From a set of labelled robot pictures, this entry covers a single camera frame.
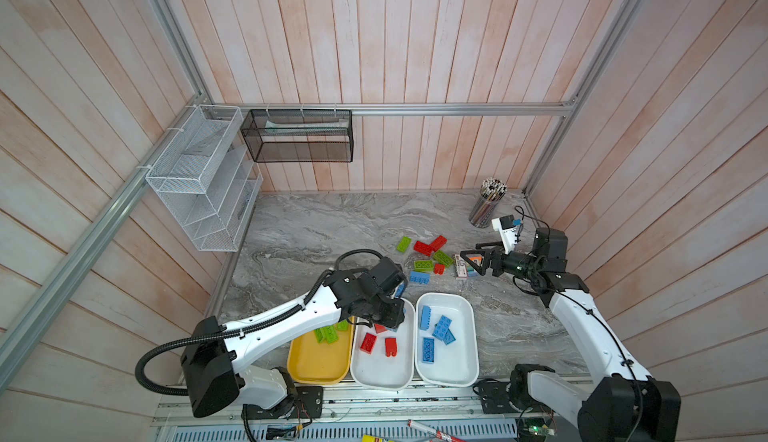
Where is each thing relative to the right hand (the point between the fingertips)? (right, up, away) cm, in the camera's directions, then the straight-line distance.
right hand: (471, 250), depth 79 cm
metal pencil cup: (+13, +17, +18) cm, 28 cm away
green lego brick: (-38, -25, +6) cm, 46 cm away
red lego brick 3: (-22, -26, +1) cm, 34 cm away
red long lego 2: (-4, 0, +25) cm, 25 cm away
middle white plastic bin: (-24, -30, +1) cm, 38 cm away
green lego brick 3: (-41, -24, +3) cm, 47 cm away
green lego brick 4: (-16, -1, +25) cm, 30 cm away
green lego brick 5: (-3, -5, +20) cm, 20 cm away
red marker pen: (-10, -43, -10) cm, 45 cm away
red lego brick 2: (-28, -26, +3) cm, 39 cm away
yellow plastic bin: (-40, -30, 0) cm, 50 cm away
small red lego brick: (-5, -8, +18) cm, 20 cm away
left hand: (-19, -19, -6) cm, 28 cm away
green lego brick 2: (-31, -10, -27) cm, 43 cm away
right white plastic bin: (-4, -31, +1) cm, 31 cm away
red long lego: (-8, -2, +22) cm, 24 cm away
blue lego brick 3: (-19, -10, -3) cm, 22 cm away
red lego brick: (-25, -23, +5) cm, 34 cm away
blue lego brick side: (-11, -10, +14) cm, 21 cm away
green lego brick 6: (-9, -7, +19) cm, 22 cm away
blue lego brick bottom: (-11, -27, +1) cm, 30 cm away
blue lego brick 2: (-11, -20, +7) cm, 24 cm away
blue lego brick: (-7, -23, +3) cm, 24 cm away
